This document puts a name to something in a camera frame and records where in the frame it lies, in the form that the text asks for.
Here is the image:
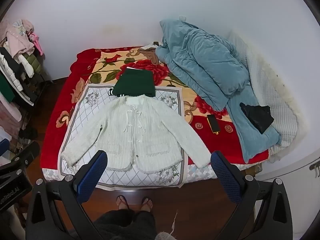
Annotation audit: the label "person's left foot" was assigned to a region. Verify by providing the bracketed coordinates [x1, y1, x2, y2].
[116, 195, 130, 210]

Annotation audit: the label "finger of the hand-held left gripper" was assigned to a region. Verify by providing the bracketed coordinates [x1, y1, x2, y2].
[0, 138, 11, 157]
[9, 141, 40, 175]

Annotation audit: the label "black phone with yellow case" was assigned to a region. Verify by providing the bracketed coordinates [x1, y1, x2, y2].
[207, 114, 221, 134]

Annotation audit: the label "black white striped garment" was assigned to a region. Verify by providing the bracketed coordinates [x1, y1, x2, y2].
[108, 87, 125, 97]

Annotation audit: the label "light blue comforter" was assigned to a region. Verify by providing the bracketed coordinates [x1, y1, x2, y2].
[155, 17, 282, 164]

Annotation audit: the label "red floral blanket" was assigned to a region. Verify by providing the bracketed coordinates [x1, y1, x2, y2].
[40, 45, 270, 175]

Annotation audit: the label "person's foot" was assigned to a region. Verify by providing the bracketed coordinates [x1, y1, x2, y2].
[116, 195, 130, 210]
[141, 197, 153, 212]

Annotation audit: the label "white grey diamond-patterned cloth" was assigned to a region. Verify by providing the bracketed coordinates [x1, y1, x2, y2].
[59, 84, 188, 189]

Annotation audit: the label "white knit cardigan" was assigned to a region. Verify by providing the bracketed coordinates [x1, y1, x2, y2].
[61, 95, 212, 174]

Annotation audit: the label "person's right foot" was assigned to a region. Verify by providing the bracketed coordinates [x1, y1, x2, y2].
[141, 197, 153, 212]

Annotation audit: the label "folded dark green garment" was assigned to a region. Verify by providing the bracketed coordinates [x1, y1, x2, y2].
[112, 68, 156, 98]

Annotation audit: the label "black cloth on quilt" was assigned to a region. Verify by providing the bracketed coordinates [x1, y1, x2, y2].
[239, 102, 275, 135]

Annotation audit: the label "person's dark pants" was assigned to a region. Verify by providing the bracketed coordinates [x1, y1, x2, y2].
[94, 209, 157, 240]

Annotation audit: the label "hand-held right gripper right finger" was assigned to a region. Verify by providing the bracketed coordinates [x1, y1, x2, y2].
[211, 151, 293, 240]

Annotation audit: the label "rack of hanging clothes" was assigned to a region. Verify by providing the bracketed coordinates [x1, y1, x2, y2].
[0, 19, 54, 157]

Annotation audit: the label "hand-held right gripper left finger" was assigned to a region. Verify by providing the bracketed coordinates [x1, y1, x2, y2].
[25, 150, 108, 240]

